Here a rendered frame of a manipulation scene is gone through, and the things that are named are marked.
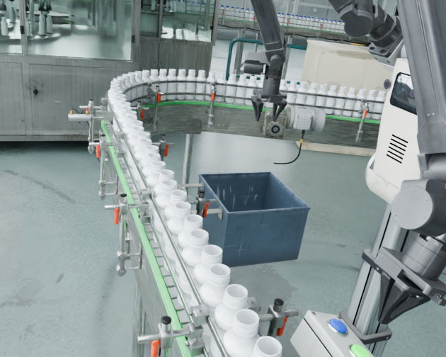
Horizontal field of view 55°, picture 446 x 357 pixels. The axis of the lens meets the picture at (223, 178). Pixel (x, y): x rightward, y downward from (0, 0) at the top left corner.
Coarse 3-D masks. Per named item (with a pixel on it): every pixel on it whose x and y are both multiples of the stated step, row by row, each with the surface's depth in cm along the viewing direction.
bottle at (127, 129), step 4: (128, 116) 149; (132, 116) 150; (136, 116) 150; (128, 120) 148; (132, 120) 148; (128, 124) 148; (124, 128) 149; (128, 128) 148; (124, 132) 149; (128, 132) 148; (124, 140) 150; (124, 144) 150; (124, 148) 151; (124, 152) 151
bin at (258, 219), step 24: (216, 192) 171; (240, 192) 175; (264, 192) 179; (288, 192) 163; (216, 216) 150; (240, 216) 142; (264, 216) 145; (288, 216) 149; (216, 240) 151; (240, 240) 146; (264, 240) 150; (288, 240) 154; (240, 264) 150
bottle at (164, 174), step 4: (160, 172) 109; (164, 172) 111; (168, 172) 111; (172, 172) 110; (160, 176) 109; (164, 176) 108; (168, 176) 108; (172, 176) 109; (160, 180) 109; (160, 184) 109; (156, 188) 109; (160, 188) 109; (156, 192) 109; (160, 192) 108; (156, 196) 110; (152, 212) 114; (152, 216) 113; (152, 220) 113
